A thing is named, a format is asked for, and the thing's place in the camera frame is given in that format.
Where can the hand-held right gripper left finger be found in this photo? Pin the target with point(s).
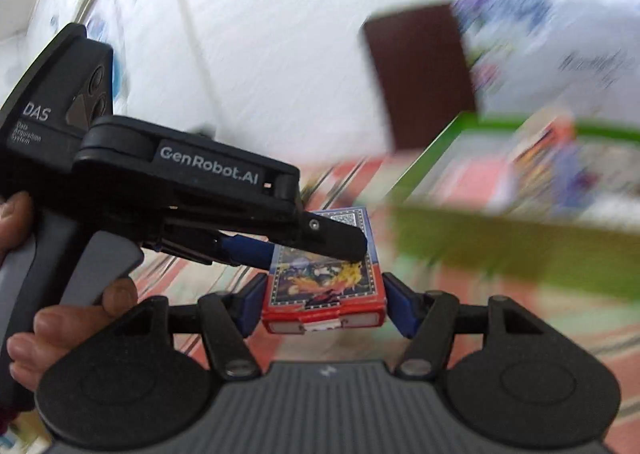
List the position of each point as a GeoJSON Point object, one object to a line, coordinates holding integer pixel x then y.
{"type": "Point", "coordinates": [254, 301]}

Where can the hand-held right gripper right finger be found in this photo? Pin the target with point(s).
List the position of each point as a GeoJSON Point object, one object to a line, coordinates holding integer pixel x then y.
{"type": "Point", "coordinates": [400, 309]}

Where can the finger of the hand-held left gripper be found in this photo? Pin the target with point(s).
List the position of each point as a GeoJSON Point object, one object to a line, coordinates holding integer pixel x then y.
{"type": "Point", "coordinates": [245, 249]}
{"type": "Point", "coordinates": [330, 236]}

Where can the red and blue card box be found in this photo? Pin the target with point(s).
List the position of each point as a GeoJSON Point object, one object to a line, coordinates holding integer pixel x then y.
{"type": "Point", "coordinates": [325, 284]}

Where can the green storage box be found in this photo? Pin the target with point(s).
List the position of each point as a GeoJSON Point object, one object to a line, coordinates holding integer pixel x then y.
{"type": "Point", "coordinates": [500, 214]}

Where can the person's left hand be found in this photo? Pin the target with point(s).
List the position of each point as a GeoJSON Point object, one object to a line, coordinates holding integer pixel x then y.
{"type": "Point", "coordinates": [75, 324]}

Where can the plaid blanket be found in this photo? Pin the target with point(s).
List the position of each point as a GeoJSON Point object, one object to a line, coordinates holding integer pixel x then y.
{"type": "Point", "coordinates": [550, 329]}

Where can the floral cloth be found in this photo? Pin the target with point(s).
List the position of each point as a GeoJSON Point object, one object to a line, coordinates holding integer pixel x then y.
{"type": "Point", "coordinates": [540, 44]}

